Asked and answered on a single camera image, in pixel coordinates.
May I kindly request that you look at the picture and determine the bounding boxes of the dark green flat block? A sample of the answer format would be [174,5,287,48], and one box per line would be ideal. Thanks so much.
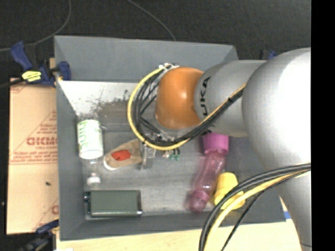
[83,189,143,218]

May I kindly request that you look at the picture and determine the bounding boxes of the clear plastic bottle white label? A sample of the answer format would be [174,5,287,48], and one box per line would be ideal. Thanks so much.
[76,119,105,186]

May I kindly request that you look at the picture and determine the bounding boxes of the yellow plastic cup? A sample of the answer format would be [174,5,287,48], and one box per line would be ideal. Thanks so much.
[213,172,247,211]

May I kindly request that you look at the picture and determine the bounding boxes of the brown cardboard board red print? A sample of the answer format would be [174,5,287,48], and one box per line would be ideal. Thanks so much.
[6,78,60,235]

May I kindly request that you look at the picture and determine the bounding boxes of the grey metal bin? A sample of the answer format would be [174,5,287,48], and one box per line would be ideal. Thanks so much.
[53,35,287,241]

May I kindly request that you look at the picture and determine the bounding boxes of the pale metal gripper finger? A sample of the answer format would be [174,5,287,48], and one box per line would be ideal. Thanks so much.
[140,143,150,170]
[148,145,158,168]

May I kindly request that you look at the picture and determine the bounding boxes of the pink plastic bottle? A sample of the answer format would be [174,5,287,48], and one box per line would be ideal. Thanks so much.
[185,132,230,214]

